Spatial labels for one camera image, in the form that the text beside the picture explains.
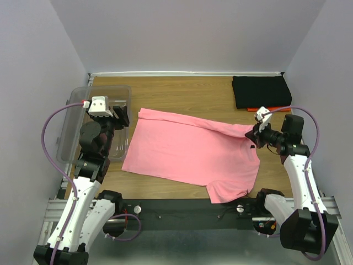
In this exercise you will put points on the pink t shirt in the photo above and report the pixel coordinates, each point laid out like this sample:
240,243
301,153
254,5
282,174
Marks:
194,151

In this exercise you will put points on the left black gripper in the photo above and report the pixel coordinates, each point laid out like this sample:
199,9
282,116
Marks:
123,120

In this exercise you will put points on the folded orange t shirt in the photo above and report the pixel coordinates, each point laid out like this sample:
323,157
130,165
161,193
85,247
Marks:
281,109

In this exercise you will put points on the clear plastic bin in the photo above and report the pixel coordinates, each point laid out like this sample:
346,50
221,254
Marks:
68,147

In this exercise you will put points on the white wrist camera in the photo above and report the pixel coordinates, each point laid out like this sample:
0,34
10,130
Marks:
98,106
263,117

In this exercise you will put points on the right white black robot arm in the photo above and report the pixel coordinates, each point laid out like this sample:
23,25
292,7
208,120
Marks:
307,226

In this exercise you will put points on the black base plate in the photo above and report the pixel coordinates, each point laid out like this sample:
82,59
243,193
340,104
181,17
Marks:
188,214

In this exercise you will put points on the aluminium frame rail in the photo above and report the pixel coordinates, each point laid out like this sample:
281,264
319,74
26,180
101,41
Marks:
56,207

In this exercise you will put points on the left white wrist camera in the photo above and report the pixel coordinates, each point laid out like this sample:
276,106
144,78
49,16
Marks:
98,106

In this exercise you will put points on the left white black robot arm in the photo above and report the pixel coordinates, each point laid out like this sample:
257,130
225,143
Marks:
86,212

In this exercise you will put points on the folded black t shirt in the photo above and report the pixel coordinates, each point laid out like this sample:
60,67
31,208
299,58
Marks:
256,92

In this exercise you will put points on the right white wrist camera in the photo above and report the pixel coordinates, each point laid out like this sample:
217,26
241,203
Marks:
263,117

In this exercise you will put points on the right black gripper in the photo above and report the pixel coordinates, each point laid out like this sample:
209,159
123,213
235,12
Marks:
253,133

